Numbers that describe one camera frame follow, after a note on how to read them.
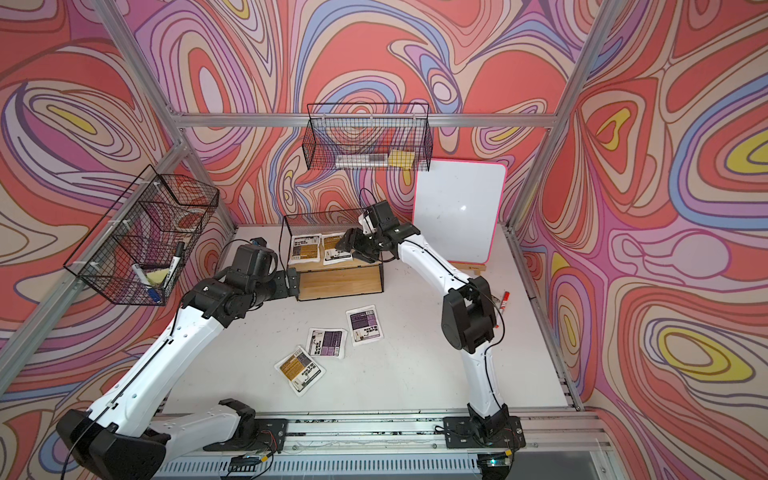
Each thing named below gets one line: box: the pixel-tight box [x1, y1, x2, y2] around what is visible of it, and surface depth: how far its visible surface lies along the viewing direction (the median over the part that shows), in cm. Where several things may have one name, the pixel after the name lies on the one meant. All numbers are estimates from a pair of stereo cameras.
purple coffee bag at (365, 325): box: [346, 304, 384, 347], surface depth 93 cm
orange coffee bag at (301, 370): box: [274, 345, 327, 397], surface depth 84 cm
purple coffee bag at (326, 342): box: [306, 328, 348, 359], surface depth 90 cm
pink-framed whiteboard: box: [412, 159, 507, 265], surface depth 96 cm
